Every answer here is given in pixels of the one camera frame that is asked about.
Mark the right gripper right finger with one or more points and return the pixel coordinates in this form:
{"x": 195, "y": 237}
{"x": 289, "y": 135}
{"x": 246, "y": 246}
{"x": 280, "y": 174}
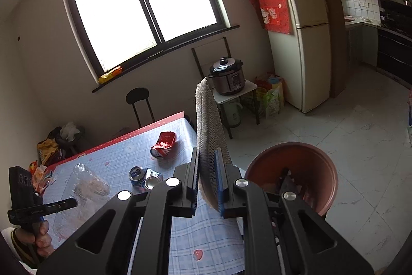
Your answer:
{"x": 282, "y": 234}

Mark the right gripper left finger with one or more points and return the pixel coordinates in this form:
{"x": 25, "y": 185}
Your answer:
{"x": 130, "y": 234}

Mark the clear plastic clamshell box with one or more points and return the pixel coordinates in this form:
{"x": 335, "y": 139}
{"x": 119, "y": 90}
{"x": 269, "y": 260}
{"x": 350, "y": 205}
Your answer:
{"x": 90, "y": 191}

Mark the grey mesh fruit net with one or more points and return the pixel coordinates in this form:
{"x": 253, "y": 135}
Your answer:
{"x": 210, "y": 136}

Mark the brown plastic trash bin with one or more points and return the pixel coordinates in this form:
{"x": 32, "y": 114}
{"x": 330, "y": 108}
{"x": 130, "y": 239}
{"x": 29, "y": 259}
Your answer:
{"x": 311, "y": 170}

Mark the black kitchen stove unit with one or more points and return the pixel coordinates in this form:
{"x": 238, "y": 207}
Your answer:
{"x": 394, "y": 41}

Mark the person's left hand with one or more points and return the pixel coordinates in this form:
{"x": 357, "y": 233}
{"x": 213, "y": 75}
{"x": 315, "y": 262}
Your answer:
{"x": 41, "y": 239}

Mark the black white striped sleeve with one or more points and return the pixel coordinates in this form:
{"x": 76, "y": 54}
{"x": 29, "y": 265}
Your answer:
{"x": 20, "y": 250}

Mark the crushed blue soda can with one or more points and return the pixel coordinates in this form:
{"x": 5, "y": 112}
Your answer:
{"x": 144, "y": 179}

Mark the blue plaid tablecloth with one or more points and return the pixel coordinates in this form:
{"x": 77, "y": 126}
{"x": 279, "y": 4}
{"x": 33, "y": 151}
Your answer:
{"x": 203, "y": 244}

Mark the crushed red soda can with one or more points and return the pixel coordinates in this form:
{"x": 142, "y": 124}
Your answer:
{"x": 163, "y": 145}

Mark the white electric kettle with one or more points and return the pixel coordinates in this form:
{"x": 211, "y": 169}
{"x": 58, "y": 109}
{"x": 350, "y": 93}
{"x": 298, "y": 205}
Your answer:
{"x": 232, "y": 111}

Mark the green shopping bag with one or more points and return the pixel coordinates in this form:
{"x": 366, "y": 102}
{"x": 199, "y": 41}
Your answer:
{"x": 270, "y": 95}

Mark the yellow bag on windowsill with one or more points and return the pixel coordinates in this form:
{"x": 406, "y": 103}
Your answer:
{"x": 110, "y": 75}

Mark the small white side table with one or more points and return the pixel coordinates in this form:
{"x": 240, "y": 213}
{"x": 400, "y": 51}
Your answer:
{"x": 223, "y": 102}

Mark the black round stool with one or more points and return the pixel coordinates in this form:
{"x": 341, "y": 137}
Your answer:
{"x": 135, "y": 98}

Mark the black electric pressure cooker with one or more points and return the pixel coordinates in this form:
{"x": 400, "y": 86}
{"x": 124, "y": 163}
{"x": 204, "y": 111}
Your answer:
{"x": 227, "y": 76}

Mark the white refrigerator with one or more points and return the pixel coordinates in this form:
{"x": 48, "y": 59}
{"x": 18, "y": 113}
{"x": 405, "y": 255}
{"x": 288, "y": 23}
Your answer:
{"x": 303, "y": 57}

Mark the red fabric fridge cover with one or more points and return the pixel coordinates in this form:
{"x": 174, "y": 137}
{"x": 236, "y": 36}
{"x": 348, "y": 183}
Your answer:
{"x": 273, "y": 15}

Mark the window with dark frame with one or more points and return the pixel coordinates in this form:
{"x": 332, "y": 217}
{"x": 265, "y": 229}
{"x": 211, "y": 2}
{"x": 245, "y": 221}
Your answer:
{"x": 131, "y": 33}

